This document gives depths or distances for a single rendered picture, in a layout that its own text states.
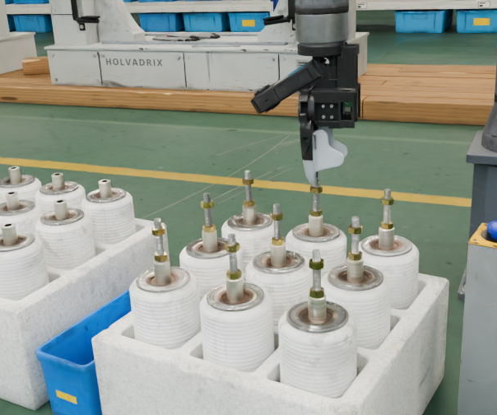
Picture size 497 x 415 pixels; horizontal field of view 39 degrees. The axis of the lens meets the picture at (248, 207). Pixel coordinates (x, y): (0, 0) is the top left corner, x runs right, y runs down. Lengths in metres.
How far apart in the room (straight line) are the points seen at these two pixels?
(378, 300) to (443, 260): 0.70
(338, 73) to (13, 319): 0.61
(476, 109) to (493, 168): 1.43
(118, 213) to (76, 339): 0.26
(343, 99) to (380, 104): 1.85
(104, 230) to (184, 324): 0.40
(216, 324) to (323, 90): 0.36
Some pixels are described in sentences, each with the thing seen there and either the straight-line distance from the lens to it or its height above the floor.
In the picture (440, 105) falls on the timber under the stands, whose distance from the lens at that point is 2.81.
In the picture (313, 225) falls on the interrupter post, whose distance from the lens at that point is 1.10.
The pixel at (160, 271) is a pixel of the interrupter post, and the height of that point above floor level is 0.27.
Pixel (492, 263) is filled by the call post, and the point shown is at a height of 0.29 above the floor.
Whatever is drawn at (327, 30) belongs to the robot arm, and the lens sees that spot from 1.00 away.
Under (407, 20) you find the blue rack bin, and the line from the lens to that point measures 5.57.
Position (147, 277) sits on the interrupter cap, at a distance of 1.00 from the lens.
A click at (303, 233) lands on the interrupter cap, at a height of 0.25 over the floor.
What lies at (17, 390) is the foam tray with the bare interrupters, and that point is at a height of 0.03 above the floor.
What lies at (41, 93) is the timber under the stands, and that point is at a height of 0.05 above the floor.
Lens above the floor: 0.68
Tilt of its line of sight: 20 degrees down
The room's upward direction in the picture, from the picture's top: 3 degrees counter-clockwise
